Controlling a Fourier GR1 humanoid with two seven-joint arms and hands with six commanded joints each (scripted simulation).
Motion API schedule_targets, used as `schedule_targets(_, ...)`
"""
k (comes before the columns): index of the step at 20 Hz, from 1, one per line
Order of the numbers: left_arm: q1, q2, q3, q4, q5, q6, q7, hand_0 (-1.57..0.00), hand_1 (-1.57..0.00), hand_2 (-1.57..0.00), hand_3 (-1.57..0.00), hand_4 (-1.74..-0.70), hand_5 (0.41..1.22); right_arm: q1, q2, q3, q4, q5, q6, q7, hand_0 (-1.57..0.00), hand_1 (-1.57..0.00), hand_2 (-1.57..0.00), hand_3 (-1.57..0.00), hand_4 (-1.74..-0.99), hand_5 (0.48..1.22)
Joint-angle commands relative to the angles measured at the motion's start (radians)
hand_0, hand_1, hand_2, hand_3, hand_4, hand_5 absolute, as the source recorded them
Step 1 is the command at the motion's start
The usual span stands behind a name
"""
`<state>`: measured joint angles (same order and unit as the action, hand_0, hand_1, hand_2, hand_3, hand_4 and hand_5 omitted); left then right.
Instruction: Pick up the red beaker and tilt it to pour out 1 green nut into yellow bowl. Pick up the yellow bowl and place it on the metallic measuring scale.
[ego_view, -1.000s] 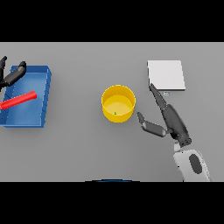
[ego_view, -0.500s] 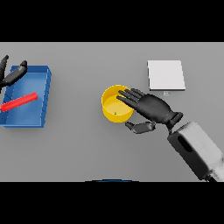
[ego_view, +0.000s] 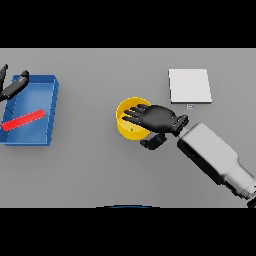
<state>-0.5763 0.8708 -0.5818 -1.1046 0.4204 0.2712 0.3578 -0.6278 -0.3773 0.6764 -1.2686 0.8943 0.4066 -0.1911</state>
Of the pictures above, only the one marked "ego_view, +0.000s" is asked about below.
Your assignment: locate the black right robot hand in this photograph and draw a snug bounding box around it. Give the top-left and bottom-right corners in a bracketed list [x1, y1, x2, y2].
[121, 103, 190, 151]

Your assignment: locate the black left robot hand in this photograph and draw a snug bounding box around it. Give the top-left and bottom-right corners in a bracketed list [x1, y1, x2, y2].
[0, 63, 30, 103]

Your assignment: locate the yellow bowl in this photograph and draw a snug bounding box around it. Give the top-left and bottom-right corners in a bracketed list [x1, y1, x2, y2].
[115, 96, 153, 141]

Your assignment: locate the red beaker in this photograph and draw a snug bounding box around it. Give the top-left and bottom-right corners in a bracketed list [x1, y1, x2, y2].
[1, 108, 46, 132]

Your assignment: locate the pale square measuring scale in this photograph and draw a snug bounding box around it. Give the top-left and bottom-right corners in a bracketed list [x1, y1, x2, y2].
[167, 68, 213, 110]

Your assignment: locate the blue tray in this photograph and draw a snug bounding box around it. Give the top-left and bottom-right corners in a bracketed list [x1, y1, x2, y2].
[0, 74, 60, 147]

